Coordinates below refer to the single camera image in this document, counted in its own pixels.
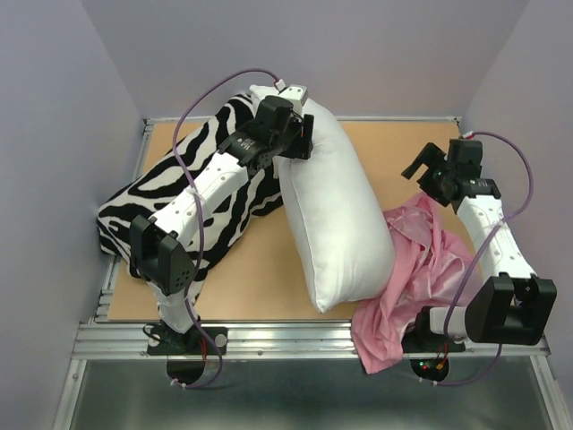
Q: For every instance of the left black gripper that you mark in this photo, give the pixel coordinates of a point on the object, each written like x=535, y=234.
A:
x=303, y=146

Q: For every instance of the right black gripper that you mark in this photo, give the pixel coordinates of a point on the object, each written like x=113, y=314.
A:
x=432, y=157

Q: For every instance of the pink satin rose pillowcase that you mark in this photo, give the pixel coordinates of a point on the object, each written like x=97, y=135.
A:
x=430, y=260

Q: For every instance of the aluminium frame rail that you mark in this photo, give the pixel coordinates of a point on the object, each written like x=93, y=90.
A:
x=245, y=340

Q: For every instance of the white pillow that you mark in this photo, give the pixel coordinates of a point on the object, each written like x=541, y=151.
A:
x=340, y=233

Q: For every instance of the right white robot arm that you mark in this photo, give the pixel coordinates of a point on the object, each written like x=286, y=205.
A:
x=500, y=299

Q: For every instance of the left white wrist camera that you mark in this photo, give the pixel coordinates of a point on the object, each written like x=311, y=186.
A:
x=296, y=94

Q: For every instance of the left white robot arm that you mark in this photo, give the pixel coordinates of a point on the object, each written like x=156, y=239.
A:
x=158, y=243

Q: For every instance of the plain pink pillow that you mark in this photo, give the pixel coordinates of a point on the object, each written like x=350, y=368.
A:
x=377, y=334

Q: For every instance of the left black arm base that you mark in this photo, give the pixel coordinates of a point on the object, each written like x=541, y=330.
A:
x=163, y=341

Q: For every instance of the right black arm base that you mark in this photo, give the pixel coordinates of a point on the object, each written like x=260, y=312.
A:
x=430, y=345

